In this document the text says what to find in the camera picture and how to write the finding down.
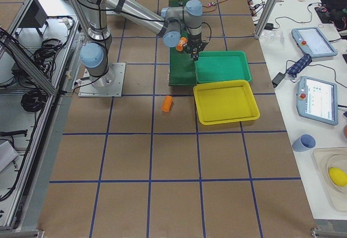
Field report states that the orange cylinder labelled 4680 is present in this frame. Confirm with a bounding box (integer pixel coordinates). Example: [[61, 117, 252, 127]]
[[175, 37, 188, 52]]

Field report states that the plain orange cylinder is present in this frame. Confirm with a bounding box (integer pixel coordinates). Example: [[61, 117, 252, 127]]
[[161, 95, 173, 112]]

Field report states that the green conveyor belt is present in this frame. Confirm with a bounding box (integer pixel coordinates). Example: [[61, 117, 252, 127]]
[[162, 0, 202, 86]]

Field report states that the green plastic tray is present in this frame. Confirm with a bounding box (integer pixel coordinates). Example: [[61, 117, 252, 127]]
[[195, 50, 252, 83]]

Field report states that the yellow plastic tray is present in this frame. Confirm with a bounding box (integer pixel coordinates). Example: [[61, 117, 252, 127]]
[[193, 80, 260, 125]]

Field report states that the clear plastic bag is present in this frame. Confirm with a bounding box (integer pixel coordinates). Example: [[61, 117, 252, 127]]
[[259, 30, 284, 44]]

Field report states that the blue plaid folded umbrella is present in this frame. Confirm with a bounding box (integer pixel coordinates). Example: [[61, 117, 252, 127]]
[[286, 54, 312, 78]]

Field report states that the far blue teach pendant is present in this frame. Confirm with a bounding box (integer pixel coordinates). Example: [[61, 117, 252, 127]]
[[291, 27, 337, 59]]

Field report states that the blue teach pendant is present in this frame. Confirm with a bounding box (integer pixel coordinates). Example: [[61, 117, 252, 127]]
[[296, 76, 338, 126], [291, 27, 337, 59]]

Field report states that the near blue teach pendant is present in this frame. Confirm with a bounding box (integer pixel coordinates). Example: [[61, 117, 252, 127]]
[[296, 76, 338, 126]]

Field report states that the light blue plastic cup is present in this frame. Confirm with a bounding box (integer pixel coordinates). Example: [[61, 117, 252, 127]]
[[292, 134, 316, 152]]

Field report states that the yellow lemon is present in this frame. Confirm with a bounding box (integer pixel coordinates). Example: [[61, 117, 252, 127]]
[[328, 167, 346, 187]]

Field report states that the aluminium frame post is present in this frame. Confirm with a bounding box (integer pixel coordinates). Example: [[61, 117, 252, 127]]
[[254, 0, 277, 39]]

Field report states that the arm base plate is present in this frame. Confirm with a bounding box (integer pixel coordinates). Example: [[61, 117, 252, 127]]
[[76, 62, 126, 98]]

